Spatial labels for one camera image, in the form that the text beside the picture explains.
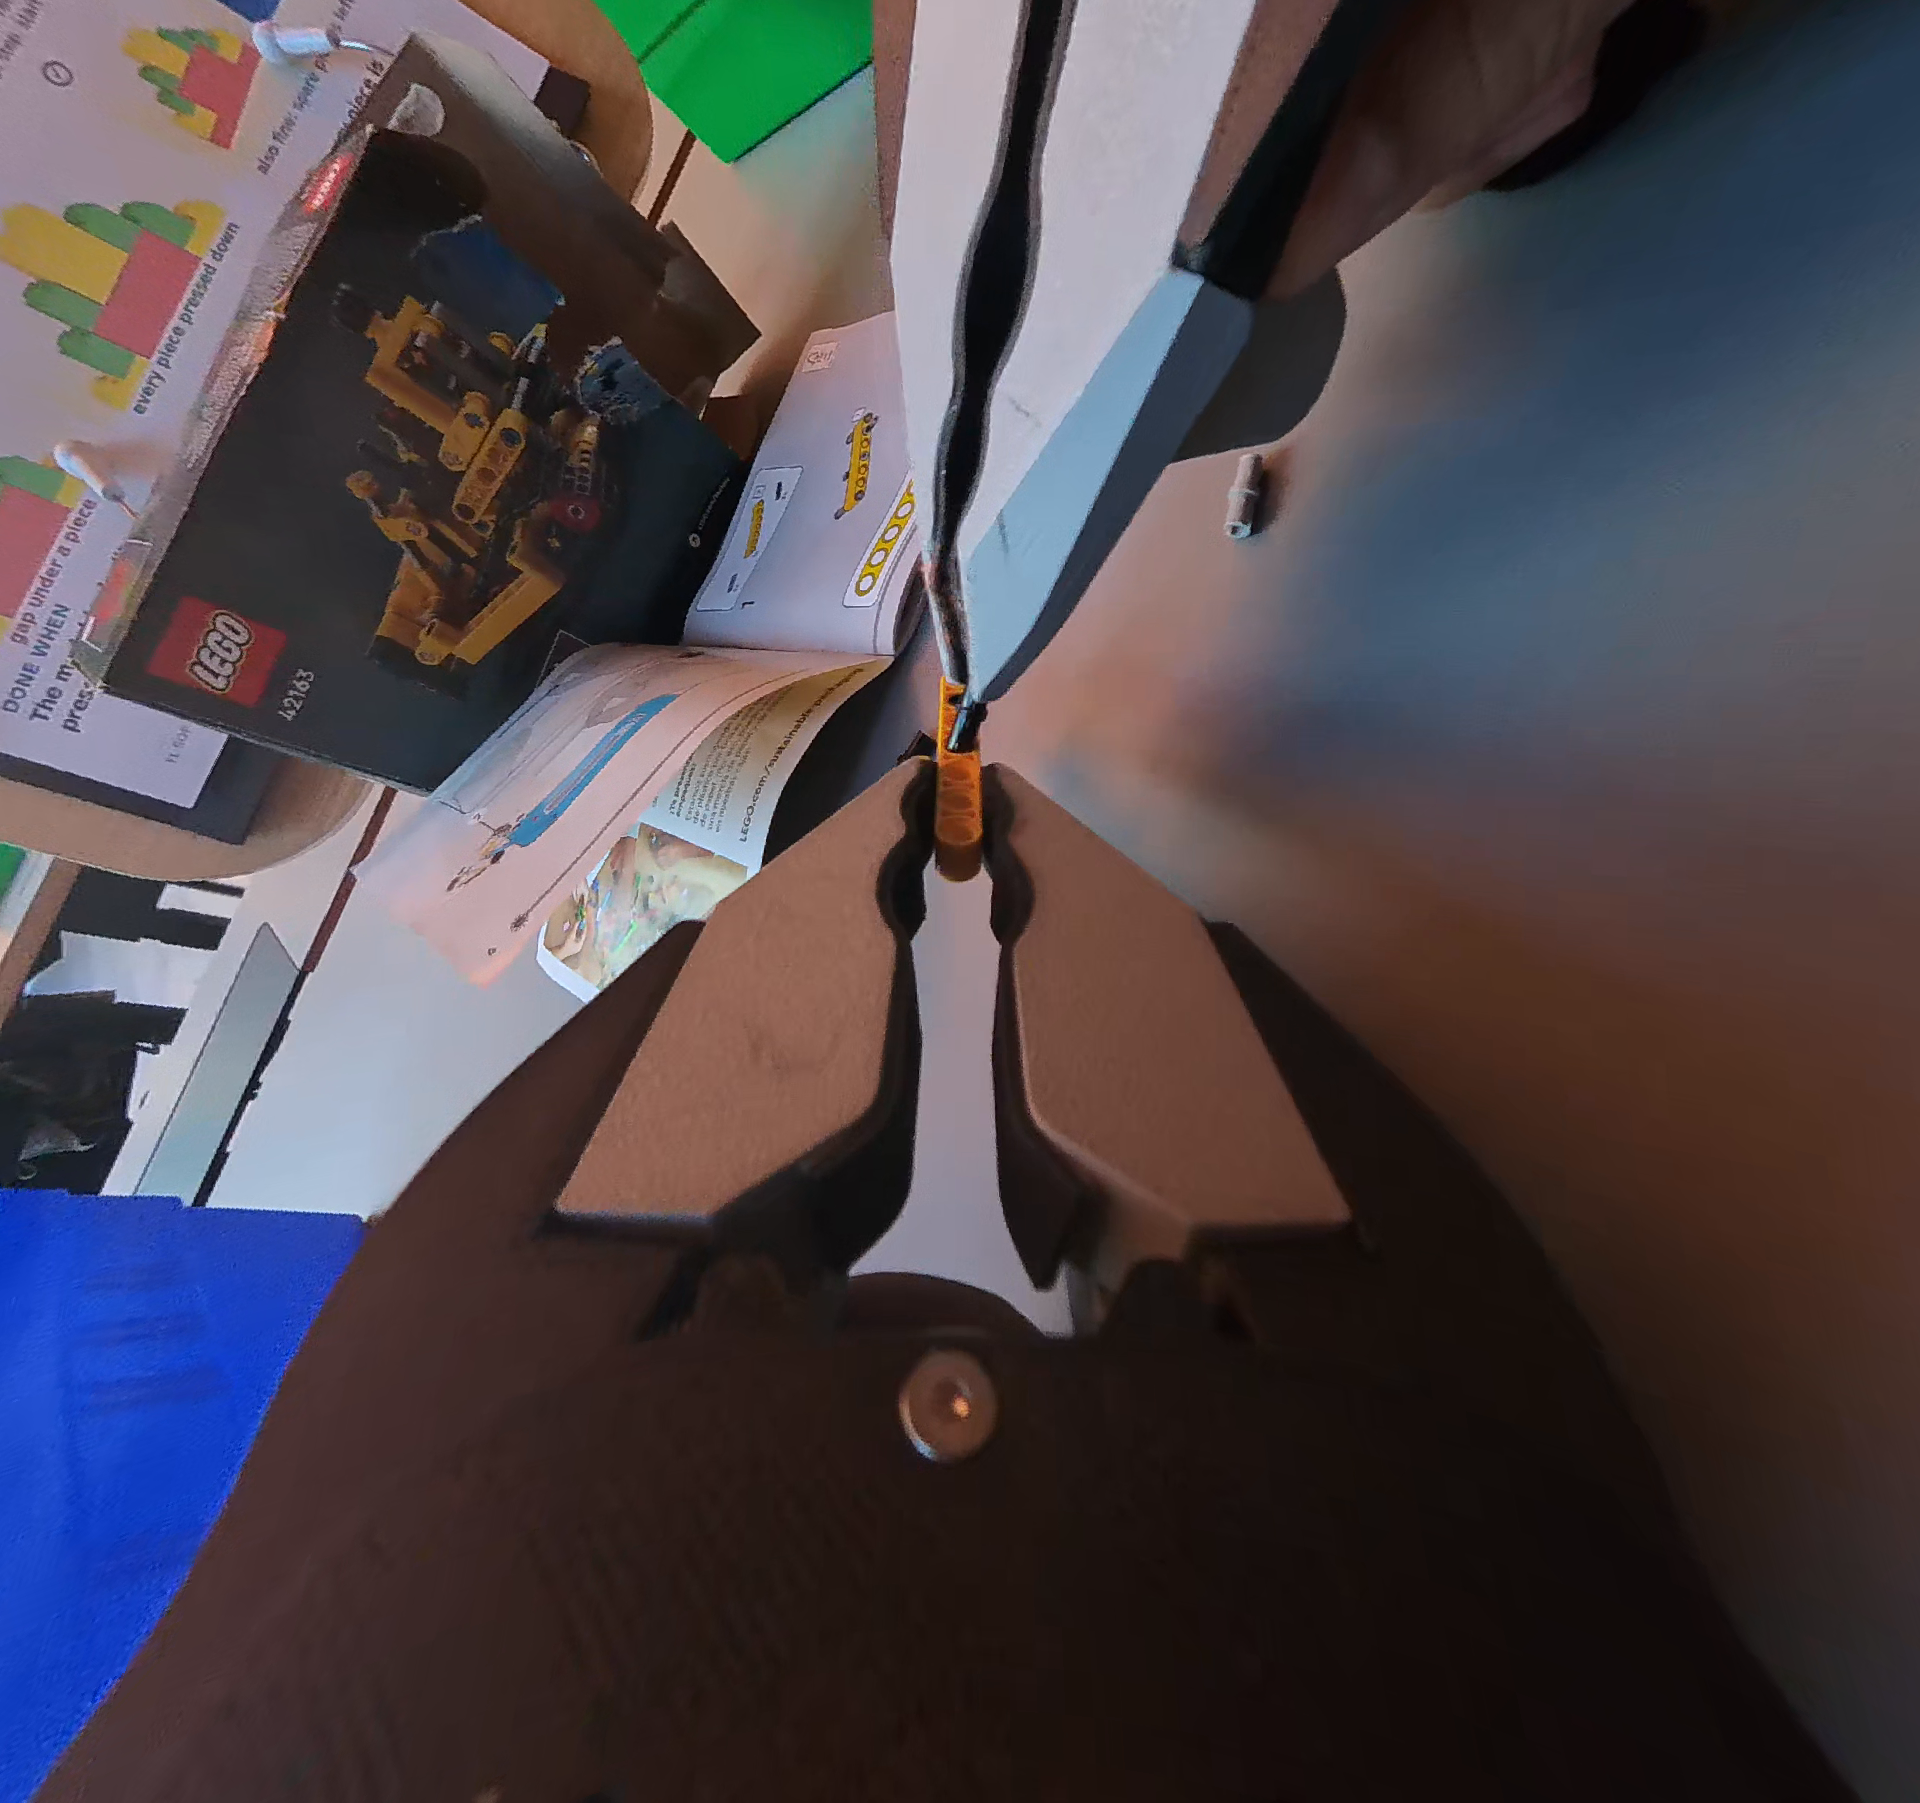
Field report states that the lego set box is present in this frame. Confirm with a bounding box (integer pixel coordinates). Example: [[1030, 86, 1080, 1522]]
[[97, 33, 766, 800]]

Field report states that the yellow lego beam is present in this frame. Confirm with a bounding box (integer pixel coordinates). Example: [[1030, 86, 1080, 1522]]
[[930, 674, 985, 884]]

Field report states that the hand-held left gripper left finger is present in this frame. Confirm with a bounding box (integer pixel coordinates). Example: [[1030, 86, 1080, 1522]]
[[549, 760, 933, 1275]]

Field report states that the white sheet clip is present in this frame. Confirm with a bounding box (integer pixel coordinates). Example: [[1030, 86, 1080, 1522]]
[[249, 18, 380, 74], [52, 439, 155, 517]]

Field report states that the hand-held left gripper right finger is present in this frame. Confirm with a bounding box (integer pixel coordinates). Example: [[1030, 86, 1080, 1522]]
[[984, 760, 1367, 1295]]

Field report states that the person's right hand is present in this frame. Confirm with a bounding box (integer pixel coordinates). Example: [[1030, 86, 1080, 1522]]
[[1278, 0, 1920, 297]]

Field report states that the printed brick guide sheet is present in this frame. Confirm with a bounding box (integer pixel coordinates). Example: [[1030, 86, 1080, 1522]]
[[0, 0, 555, 811]]

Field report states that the lego instruction booklet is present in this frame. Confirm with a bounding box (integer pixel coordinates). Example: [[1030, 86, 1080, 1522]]
[[353, 311, 936, 1008]]

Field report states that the green plastic bin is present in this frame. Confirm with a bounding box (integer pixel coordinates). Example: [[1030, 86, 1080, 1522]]
[[509, 0, 881, 167]]

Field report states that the grey flat panel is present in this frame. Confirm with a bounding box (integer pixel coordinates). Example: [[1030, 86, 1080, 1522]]
[[97, 918, 312, 1205]]

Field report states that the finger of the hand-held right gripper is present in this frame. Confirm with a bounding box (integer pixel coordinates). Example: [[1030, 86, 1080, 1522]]
[[877, 0, 1107, 679], [942, 0, 1489, 711]]

